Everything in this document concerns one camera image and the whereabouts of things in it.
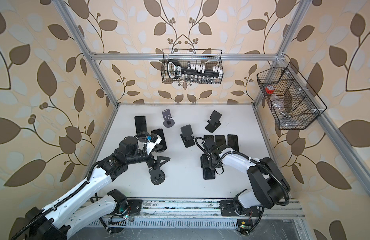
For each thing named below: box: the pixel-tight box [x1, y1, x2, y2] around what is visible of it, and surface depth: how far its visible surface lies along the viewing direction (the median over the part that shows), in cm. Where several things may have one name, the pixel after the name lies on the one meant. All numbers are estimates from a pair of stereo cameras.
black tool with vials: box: [167, 59, 223, 79], surface depth 85 cm
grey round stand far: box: [162, 108, 175, 128], surface depth 110 cm
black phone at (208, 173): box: [202, 167, 216, 180], surface depth 86 cm
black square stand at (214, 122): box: [205, 110, 222, 134], surface depth 103 cm
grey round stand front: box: [148, 168, 166, 186], surface depth 82 cm
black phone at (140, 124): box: [134, 116, 148, 135], surface depth 96 cm
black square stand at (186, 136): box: [180, 124, 195, 148], surface depth 96 cm
